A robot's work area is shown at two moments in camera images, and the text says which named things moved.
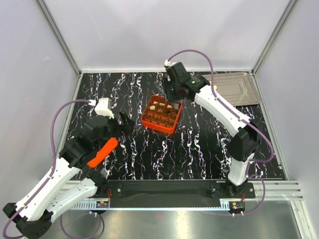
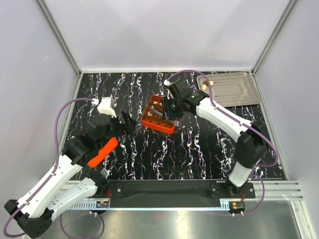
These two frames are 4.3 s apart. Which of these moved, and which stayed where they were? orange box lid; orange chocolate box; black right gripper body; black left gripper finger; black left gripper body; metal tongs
Moved: black right gripper body; metal tongs
Stayed: black left gripper body; black left gripper finger; orange box lid; orange chocolate box
